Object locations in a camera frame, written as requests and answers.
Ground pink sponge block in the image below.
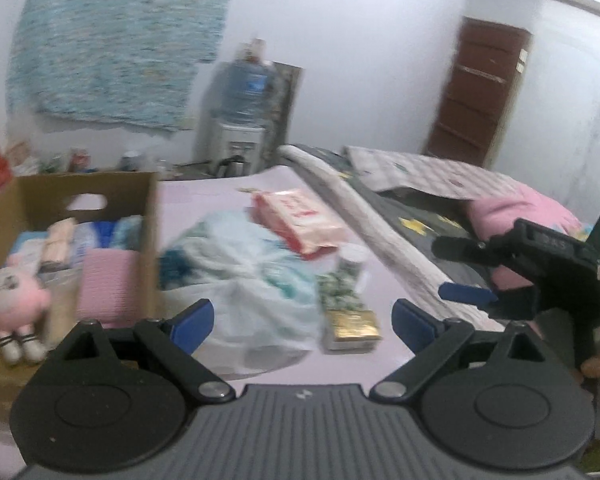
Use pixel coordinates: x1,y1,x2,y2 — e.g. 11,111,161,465
76,248,140,328

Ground green white scrunchie cloth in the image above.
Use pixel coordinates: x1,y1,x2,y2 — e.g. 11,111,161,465
317,271,365,311

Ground white blue wet wipes pack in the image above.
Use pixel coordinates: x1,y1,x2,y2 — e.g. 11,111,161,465
72,221,116,266

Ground pink plush doll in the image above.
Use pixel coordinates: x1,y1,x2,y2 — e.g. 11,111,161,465
0,256,52,366

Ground blue white bandage box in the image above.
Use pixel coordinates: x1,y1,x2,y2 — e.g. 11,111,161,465
5,231,47,275

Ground light blue towel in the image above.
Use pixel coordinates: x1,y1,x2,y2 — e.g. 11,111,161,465
109,214,143,250

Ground clear snack packet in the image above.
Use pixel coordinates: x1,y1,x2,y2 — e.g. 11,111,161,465
41,269,82,350

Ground pink pillow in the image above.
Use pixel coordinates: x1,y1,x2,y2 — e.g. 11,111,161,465
464,194,584,291

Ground gold foil packet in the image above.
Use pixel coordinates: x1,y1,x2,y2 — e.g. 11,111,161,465
323,310,382,352

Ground white plastic bag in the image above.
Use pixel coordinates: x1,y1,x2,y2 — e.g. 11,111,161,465
159,210,324,379

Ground white cylindrical jar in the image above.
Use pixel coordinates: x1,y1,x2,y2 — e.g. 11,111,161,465
337,243,370,294

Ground red white tissue pack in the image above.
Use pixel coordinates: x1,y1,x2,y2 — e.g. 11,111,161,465
251,188,348,260

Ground black kettle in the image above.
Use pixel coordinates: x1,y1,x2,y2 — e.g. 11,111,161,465
214,155,249,179

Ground white water dispenser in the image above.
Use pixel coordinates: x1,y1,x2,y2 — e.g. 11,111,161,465
197,119,265,178

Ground brown cardboard box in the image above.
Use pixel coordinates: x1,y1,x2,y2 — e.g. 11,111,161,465
0,172,160,387

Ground brown wooden door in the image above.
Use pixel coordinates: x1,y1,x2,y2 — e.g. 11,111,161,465
422,18,531,167

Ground blue water jug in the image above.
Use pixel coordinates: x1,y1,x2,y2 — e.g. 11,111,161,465
216,60,277,127

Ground floral blue wall cloth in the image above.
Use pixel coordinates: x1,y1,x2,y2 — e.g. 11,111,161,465
6,0,230,131

